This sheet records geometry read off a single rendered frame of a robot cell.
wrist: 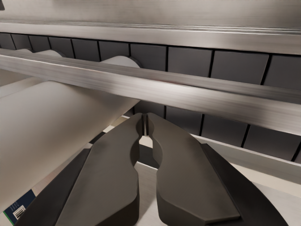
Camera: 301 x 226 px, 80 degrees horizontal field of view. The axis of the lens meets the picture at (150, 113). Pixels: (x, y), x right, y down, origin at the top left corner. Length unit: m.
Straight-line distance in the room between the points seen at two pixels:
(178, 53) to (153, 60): 0.02
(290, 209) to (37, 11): 0.44
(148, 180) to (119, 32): 0.19
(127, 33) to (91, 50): 0.05
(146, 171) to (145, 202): 0.07
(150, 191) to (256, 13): 0.25
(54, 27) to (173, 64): 0.15
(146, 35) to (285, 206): 0.27
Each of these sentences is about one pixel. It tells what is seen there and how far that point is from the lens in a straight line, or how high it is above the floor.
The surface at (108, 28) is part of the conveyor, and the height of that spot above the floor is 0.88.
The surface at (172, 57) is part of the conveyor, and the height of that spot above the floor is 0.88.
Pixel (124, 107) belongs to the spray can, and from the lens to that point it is 0.15.
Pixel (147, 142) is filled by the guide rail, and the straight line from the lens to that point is 0.17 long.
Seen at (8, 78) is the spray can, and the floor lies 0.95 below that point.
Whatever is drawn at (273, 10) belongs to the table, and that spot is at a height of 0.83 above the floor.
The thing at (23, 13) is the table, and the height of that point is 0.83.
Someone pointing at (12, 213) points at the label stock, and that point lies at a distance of 0.50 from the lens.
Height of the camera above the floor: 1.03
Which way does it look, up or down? 50 degrees down
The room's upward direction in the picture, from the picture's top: 135 degrees counter-clockwise
